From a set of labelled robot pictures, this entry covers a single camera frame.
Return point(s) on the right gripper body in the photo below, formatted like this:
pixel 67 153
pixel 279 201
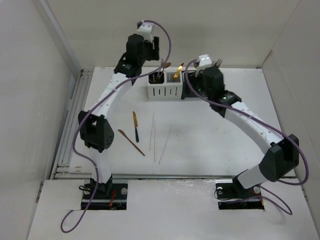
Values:
pixel 203 89

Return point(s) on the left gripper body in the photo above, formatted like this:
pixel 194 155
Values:
pixel 149 53

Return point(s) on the rose gold spoon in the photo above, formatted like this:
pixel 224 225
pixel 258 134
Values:
pixel 161 63

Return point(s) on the gold knife green handle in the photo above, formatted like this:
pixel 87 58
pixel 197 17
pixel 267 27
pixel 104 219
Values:
pixel 135 121
pixel 178 71

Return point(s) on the black metal fork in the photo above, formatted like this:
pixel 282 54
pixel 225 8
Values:
pixel 218 62

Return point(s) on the silver metal spoon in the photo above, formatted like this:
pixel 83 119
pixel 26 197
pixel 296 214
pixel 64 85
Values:
pixel 158 78

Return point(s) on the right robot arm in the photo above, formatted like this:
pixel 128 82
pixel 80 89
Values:
pixel 280 153

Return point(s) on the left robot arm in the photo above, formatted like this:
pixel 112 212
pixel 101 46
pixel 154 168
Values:
pixel 94 128

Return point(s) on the black insert bin left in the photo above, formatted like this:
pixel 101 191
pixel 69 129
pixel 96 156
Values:
pixel 152 76

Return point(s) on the white chopstick far left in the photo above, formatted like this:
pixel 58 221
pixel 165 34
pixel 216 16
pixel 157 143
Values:
pixel 152 128

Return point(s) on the white chopstick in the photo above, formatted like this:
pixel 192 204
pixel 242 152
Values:
pixel 152 128
pixel 154 141
pixel 165 144

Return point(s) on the black utensil holder frame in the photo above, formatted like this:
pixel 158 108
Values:
pixel 183 95

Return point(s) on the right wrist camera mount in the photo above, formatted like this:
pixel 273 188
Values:
pixel 203 61

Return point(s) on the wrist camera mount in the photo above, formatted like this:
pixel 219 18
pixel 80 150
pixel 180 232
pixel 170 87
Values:
pixel 203 61
pixel 145 29

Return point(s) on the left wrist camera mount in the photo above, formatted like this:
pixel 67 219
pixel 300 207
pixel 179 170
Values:
pixel 145 29

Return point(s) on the white utensil holder frame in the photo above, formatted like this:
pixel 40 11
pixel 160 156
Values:
pixel 165 91

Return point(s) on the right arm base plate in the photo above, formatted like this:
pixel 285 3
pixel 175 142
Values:
pixel 244 199

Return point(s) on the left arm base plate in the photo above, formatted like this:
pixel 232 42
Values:
pixel 113 198

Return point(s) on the aluminium rail front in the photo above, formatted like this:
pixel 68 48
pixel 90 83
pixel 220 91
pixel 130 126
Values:
pixel 65 176

